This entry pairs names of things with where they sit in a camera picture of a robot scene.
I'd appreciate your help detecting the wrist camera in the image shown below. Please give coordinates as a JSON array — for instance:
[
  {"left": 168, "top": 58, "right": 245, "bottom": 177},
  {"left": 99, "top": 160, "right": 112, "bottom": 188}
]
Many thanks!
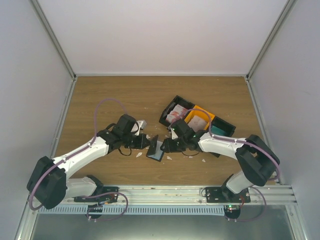
[
  {"left": 171, "top": 130, "right": 178, "bottom": 140},
  {"left": 133, "top": 120, "right": 147, "bottom": 136}
]

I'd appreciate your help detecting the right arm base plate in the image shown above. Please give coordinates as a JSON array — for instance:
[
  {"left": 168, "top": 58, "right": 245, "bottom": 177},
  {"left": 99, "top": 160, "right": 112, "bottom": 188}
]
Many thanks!
[{"left": 204, "top": 186, "right": 251, "bottom": 204}]

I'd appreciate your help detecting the red white cards stack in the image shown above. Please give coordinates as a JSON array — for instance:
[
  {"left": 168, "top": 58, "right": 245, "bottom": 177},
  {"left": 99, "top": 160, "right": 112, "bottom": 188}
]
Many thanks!
[{"left": 165, "top": 104, "right": 187, "bottom": 124}]

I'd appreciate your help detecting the white pink cards stack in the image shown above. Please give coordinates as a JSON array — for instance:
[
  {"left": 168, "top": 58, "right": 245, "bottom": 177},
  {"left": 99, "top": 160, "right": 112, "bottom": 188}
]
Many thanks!
[{"left": 187, "top": 115, "right": 208, "bottom": 132}]

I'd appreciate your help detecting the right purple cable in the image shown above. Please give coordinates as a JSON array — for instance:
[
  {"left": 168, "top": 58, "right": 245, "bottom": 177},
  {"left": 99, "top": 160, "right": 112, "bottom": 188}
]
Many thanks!
[{"left": 169, "top": 108, "right": 281, "bottom": 181}]

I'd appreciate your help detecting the right frame post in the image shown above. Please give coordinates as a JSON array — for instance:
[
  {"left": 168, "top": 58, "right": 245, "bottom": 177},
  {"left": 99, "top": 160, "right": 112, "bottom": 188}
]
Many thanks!
[{"left": 245, "top": 0, "right": 298, "bottom": 81}]

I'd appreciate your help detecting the orange bin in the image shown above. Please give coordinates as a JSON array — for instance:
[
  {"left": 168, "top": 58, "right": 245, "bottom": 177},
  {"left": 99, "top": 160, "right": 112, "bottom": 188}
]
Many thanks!
[{"left": 184, "top": 105, "right": 216, "bottom": 132}]

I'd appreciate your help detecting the left frame post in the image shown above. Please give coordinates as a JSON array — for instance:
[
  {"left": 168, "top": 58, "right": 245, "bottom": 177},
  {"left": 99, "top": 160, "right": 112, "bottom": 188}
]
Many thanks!
[{"left": 28, "top": 0, "right": 77, "bottom": 81}]

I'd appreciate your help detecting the frame post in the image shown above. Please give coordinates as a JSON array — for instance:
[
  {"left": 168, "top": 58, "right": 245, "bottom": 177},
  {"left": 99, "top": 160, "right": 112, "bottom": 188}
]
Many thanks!
[
  {"left": 28, "top": 0, "right": 77, "bottom": 81},
  {"left": 245, "top": 0, "right": 298, "bottom": 81}
]

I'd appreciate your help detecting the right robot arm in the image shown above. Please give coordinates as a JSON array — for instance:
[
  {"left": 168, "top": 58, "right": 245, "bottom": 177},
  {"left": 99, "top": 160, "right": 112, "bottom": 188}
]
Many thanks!
[{"left": 160, "top": 119, "right": 280, "bottom": 203}]

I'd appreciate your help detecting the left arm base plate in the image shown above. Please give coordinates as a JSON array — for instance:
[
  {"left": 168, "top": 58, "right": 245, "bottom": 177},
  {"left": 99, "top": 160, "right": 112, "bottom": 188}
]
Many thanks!
[{"left": 73, "top": 186, "right": 119, "bottom": 203}]

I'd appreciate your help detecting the black leather card holder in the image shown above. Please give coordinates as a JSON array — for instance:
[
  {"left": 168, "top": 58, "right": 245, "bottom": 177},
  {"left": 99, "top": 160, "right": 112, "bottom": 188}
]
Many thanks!
[{"left": 146, "top": 135, "right": 164, "bottom": 162}]

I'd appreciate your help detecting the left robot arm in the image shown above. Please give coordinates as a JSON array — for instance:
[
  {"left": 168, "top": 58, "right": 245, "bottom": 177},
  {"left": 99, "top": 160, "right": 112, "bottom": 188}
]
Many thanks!
[{"left": 26, "top": 114, "right": 150, "bottom": 211}]

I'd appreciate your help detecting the teal cards stack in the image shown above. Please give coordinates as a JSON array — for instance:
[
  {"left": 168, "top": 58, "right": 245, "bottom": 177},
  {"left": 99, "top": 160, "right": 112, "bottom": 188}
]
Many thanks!
[{"left": 210, "top": 125, "right": 228, "bottom": 137}]

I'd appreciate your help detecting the black bin left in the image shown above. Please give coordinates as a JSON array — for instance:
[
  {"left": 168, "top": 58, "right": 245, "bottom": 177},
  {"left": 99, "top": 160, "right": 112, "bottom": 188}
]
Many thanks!
[{"left": 159, "top": 95, "right": 195, "bottom": 130}]

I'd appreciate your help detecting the grey cable duct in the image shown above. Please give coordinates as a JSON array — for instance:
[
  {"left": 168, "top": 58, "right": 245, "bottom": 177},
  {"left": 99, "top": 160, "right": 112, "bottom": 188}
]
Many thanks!
[{"left": 38, "top": 204, "right": 225, "bottom": 216}]

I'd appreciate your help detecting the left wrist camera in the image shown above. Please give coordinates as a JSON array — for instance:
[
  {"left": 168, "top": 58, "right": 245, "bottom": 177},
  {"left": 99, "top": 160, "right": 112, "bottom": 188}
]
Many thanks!
[{"left": 133, "top": 120, "right": 147, "bottom": 136}]

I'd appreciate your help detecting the black bin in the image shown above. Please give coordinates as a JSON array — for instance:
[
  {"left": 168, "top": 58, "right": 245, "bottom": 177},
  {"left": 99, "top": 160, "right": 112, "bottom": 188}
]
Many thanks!
[
  {"left": 159, "top": 95, "right": 195, "bottom": 130},
  {"left": 207, "top": 116, "right": 236, "bottom": 159}
]

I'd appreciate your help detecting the aluminium front rail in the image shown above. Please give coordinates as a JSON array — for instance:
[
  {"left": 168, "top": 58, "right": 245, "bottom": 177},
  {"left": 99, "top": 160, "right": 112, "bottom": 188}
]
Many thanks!
[{"left": 29, "top": 184, "right": 298, "bottom": 206}]

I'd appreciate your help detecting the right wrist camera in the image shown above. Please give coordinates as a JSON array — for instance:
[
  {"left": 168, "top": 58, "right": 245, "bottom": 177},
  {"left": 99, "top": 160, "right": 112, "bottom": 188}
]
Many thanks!
[{"left": 171, "top": 130, "right": 178, "bottom": 140}]

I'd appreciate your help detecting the black bin right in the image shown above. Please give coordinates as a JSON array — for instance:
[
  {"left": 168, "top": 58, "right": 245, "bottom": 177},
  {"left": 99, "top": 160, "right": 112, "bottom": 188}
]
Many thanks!
[{"left": 207, "top": 116, "right": 236, "bottom": 159}]

